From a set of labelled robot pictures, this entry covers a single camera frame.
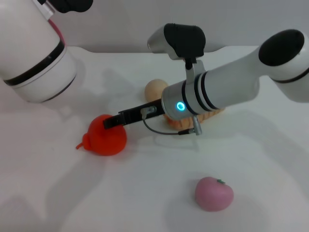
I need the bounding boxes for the striped toy bread roll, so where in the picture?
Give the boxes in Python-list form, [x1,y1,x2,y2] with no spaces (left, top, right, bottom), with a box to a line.
[163,107,226,129]

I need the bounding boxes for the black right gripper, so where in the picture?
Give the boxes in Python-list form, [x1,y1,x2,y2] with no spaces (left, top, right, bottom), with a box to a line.
[103,98,166,131]

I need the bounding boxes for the orange squishy toy fruit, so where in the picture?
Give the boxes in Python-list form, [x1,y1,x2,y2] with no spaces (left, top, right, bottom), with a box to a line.
[75,114,128,157]

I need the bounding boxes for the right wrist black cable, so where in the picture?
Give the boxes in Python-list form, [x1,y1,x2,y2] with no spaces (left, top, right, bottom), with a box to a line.
[140,105,204,137]

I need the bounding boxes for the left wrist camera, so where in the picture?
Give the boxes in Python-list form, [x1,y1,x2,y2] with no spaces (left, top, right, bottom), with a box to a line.
[36,0,94,14]

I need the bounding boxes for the beige round toy bun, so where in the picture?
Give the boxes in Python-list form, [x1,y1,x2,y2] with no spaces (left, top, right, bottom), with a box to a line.
[144,79,169,102]

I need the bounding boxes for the pink toy apple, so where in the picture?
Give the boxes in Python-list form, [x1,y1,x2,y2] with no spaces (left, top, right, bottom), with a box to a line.
[195,176,235,213]

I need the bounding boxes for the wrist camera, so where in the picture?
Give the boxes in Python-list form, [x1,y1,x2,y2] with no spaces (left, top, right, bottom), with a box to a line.
[36,0,94,14]
[147,23,207,80]

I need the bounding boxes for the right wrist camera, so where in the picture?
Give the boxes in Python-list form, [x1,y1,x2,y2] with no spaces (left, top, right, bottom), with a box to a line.
[147,23,207,80]

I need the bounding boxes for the pink plastic bowl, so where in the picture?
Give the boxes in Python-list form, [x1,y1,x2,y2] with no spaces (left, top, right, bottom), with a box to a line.
[47,18,66,44]

